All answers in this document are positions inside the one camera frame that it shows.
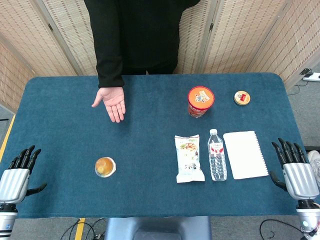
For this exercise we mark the orange red snack canister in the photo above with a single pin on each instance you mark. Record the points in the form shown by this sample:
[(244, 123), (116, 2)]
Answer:
[(201, 101)]

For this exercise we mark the small pudding cup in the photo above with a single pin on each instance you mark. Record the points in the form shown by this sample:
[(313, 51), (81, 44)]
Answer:
[(105, 167)]

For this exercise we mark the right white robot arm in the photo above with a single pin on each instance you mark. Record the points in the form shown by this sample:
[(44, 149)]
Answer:
[(308, 216)]

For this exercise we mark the blue table cloth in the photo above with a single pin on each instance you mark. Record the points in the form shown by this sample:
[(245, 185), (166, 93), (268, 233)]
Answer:
[(150, 195)]

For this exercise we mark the white power strip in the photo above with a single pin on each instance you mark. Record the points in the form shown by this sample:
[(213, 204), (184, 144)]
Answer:
[(312, 76)]

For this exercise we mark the yellow floor tape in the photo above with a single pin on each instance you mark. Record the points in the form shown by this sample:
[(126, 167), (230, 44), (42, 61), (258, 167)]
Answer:
[(80, 228)]

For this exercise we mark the woven bamboo folding screen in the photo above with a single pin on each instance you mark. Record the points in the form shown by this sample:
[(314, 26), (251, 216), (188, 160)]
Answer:
[(250, 35)]

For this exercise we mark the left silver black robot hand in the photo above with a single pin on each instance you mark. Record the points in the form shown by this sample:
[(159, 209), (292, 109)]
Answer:
[(13, 181)]

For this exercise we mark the clear plastic water bottle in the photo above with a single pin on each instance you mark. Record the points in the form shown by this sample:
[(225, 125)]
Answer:
[(217, 155)]

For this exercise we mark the small round gold tin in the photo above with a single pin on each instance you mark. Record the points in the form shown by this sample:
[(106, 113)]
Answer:
[(242, 98)]

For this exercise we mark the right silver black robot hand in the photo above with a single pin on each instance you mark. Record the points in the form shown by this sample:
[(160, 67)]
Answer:
[(298, 181)]

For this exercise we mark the white folded paper towel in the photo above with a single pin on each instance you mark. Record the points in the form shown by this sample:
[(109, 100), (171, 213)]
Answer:
[(245, 155)]

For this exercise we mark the person's open bare hand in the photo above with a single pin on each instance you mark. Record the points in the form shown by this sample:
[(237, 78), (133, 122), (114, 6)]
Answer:
[(112, 102)]

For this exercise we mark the person's black sleeved forearm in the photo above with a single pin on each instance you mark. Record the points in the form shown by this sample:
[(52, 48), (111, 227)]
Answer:
[(110, 50)]

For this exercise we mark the white snack packet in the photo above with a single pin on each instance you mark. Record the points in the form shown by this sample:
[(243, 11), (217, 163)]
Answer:
[(189, 158)]

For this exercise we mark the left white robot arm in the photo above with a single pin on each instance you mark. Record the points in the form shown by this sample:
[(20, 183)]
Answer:
[(6, 220)]

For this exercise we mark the person's black clothed torso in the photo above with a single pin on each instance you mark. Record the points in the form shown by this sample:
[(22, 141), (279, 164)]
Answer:
[(150, 35)]

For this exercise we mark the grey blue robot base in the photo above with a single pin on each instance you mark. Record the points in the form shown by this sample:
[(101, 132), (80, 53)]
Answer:
[(157, 228)]

